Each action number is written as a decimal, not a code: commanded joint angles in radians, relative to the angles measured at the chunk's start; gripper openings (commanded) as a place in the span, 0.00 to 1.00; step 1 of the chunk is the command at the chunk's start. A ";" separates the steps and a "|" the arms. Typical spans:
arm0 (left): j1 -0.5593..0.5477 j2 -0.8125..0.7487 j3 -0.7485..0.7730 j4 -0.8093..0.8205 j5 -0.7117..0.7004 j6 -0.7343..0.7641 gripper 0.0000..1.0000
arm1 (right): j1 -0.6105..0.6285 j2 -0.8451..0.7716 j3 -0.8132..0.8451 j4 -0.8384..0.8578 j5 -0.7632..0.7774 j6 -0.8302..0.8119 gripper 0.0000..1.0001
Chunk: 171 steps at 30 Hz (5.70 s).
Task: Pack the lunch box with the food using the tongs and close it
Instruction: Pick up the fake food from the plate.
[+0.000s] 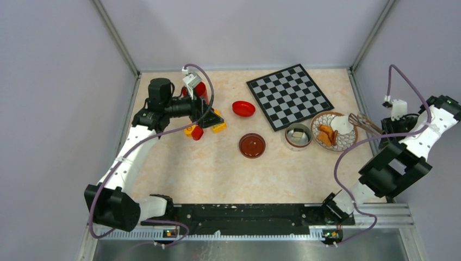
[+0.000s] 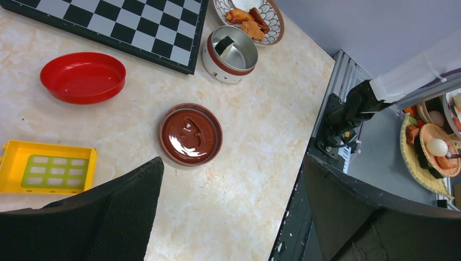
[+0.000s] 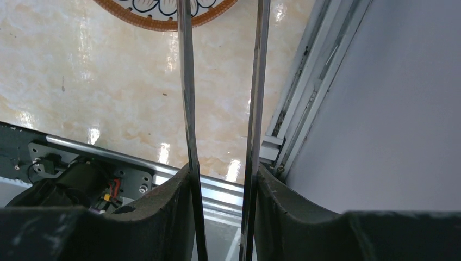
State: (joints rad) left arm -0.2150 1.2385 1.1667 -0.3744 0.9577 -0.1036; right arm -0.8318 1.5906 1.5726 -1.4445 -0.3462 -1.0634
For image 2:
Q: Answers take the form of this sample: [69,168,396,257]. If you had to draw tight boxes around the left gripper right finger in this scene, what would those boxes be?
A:
[303,155,460,260]

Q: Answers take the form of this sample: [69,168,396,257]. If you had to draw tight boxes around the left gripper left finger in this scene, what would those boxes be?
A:
[1,157,164,260]

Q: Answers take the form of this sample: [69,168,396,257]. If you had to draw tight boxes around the black white sushi piece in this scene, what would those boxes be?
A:
[214,36,235,59]

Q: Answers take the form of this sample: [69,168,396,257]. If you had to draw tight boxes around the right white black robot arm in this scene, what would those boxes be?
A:
[309,30,460,159]

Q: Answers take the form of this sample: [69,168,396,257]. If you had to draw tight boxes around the steel lunch box bowl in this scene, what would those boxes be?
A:
[202,26,258,84]

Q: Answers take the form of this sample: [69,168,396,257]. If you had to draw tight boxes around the yellow toy tray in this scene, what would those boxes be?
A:
[1,140,98,195]

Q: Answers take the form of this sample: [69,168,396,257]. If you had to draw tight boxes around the straw basket of toys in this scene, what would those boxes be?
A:
[400,90,460,202]

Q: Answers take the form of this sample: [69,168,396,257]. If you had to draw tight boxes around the brown round lid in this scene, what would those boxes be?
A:
[158,103,223,167]

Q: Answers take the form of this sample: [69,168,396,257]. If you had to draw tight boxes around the red oval dish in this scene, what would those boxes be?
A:
[39,52,127,105]

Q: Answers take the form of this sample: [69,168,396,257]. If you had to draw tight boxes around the black white chessboard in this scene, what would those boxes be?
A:
[1,0,208,74]

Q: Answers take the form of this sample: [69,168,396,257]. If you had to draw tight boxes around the orange fried food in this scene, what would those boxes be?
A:
[226,8,270,41]

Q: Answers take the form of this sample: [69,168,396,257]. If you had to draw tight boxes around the patterned round plate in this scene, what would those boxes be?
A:
[213,0,285,46]

